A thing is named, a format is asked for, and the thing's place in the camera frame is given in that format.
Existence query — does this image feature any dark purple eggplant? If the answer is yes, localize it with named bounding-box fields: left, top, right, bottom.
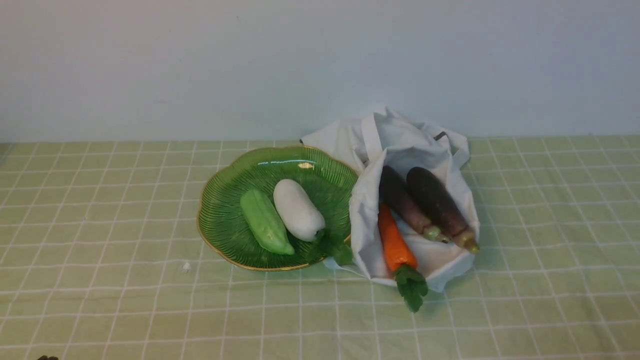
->
left=379, top=165, right=450, bottom=244
left=406, top=166, right=480, bottom=255

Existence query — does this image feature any white radish with leaves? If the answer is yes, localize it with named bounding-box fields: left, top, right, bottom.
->
left=273, top=178, right=354, bottom=265

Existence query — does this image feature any green glass leaf plate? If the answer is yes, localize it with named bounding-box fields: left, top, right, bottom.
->
left=196, top=145, right=358, bottom=272

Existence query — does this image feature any white cloth bag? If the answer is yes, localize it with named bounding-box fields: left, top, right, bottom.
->
left=301, top=107, right=480, bottom=287

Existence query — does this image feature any green checked tablecloth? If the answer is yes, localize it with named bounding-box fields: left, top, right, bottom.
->
left=0, top=134, right=640, bottom=360

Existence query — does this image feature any orange carrot with leaves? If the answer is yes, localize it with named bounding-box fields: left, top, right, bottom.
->
left=377, top=203, right=429, bottom=313

